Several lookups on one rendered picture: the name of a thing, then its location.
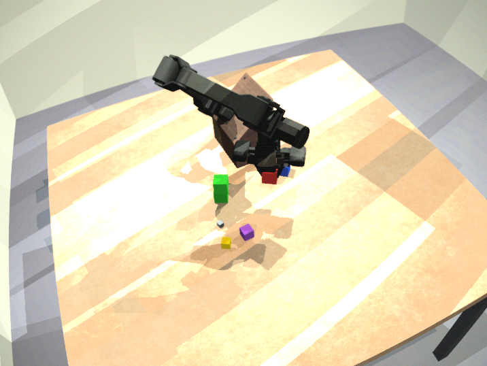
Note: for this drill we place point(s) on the blue block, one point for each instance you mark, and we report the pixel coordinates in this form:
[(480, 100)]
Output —
[(286, 171)]

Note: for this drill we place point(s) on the yellow block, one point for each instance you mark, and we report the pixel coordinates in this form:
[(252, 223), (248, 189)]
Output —
[(226, 242)]

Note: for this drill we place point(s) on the purple cube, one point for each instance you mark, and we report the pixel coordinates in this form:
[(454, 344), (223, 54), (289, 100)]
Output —
[(246, 232)]

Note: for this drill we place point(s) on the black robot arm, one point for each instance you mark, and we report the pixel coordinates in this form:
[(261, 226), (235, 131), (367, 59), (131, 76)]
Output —
[(174, 74)]

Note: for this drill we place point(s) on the red block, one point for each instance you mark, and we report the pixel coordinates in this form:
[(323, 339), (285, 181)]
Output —
[(269, 178)]

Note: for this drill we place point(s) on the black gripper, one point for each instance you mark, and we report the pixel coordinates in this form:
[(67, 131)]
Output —
[(292, 156)]

